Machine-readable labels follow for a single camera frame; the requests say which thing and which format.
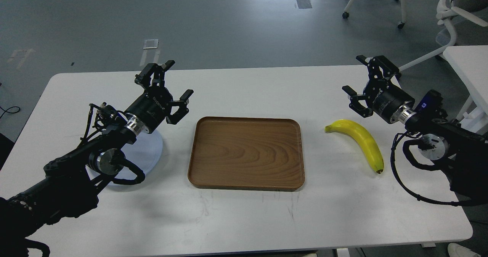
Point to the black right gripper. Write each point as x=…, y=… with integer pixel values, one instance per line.
x=382, y=96

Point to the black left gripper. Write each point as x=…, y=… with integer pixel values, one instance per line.
x=155, y=104

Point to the yellow banana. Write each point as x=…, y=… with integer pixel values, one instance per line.
x=363, y=138

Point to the light blue plate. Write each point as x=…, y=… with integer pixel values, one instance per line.
x=145, y=153

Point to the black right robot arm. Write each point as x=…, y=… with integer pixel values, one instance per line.
x=434, y=142

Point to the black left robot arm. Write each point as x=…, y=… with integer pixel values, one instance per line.
x=73, y=182

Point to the brown wooden tray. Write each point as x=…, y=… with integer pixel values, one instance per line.
x=242, y=153

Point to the white side table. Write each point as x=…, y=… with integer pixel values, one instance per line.
x=471, y=65

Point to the white office chair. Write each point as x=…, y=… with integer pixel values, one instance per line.
x=464, y=22

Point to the white shoe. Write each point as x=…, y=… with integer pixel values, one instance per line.
x=456, y=250

